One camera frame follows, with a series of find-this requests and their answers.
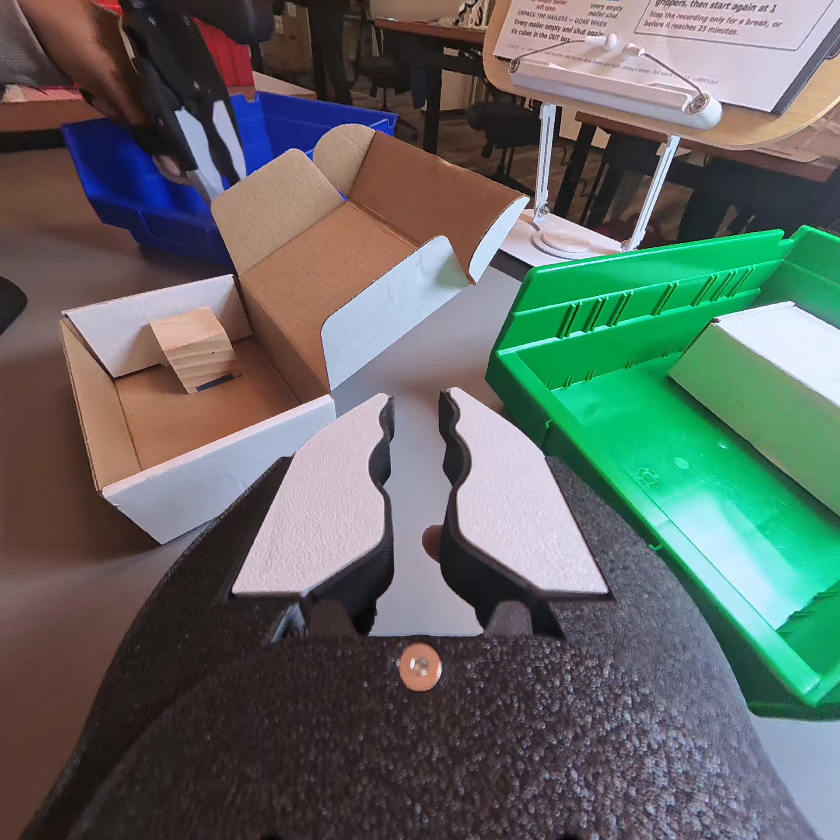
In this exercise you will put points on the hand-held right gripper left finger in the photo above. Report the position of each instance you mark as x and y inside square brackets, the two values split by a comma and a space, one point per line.
[315, 505]

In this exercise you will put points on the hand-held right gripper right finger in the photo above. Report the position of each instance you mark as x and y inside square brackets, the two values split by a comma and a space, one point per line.
[512, 512]

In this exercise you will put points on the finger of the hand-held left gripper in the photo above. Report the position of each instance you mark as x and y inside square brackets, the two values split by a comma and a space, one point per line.
[228, 138]
[197, 148]

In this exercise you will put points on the blue plastic bin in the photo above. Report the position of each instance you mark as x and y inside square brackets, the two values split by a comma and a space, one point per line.
[131, 190]

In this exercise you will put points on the blue wooden cube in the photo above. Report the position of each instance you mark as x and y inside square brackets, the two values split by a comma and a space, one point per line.
[220, 382]

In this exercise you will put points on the white cardboard mailer box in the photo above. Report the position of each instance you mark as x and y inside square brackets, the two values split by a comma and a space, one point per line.
[315, 275]

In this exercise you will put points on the plain wooden cube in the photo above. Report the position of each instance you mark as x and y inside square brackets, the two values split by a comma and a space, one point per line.
[197, 348]

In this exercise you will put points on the person's left forearm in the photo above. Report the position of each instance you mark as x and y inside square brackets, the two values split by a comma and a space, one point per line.
[23, 39]

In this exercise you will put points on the closed white cardboard box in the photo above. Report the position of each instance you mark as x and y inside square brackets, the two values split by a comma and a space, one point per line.
[768, 387]

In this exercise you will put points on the person's left hand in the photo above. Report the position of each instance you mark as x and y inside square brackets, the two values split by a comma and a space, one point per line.
[105, 59]

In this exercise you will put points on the red plastic bin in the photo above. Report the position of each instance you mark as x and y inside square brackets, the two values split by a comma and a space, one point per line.
[229, 56]

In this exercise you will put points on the green plastic bin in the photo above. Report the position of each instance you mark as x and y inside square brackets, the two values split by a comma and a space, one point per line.
[656, 472]

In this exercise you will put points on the brown background desk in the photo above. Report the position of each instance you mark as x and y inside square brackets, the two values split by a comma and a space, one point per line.
[426, 33]
[754, 164]

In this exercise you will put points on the black round object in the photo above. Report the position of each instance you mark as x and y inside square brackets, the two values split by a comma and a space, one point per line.
[10, 305]

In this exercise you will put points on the black office chair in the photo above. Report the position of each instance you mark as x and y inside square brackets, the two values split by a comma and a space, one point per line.
[505, 128]

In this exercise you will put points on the white document stand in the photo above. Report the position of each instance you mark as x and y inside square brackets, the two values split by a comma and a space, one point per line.
[741, 128]

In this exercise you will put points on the printed instruction sheet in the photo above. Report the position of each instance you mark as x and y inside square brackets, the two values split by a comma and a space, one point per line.
[695, 56]

